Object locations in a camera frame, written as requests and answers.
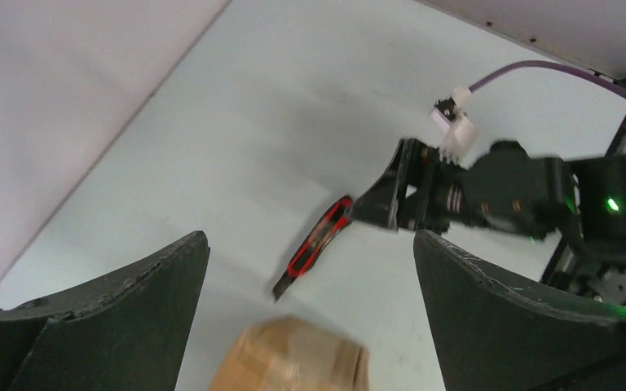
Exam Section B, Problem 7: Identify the red black utility knife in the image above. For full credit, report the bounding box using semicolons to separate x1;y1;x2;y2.
271;195;354;302

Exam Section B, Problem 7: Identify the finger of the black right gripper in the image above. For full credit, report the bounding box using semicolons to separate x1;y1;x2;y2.
383;138;439;201
351;184;413;231

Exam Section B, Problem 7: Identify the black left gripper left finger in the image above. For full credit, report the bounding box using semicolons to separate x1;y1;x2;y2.
0;231;210;390

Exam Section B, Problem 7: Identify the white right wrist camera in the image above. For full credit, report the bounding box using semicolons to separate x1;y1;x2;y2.
430;86;480;163

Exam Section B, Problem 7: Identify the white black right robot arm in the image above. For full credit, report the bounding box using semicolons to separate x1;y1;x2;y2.
348;98;626;306

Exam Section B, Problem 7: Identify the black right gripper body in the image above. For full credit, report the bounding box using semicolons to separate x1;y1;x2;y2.
421;141;579;240

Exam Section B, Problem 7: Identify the brown cardboard express box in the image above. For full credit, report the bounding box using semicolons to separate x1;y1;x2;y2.
209;316;370;391

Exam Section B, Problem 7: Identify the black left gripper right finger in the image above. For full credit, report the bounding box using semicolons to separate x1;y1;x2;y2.
413;231;626;390

